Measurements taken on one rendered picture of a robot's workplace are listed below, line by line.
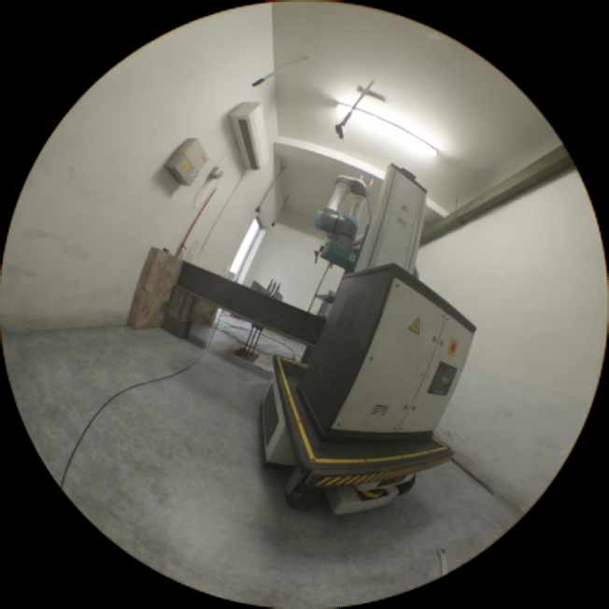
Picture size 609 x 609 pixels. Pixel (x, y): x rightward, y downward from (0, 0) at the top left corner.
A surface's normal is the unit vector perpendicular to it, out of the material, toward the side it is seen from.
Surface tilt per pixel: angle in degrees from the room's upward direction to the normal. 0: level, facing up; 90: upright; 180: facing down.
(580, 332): 90
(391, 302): 90
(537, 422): 90
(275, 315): 90
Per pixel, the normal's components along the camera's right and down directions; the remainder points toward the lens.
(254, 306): 0.05, -0.03
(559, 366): -0.92, -0.38
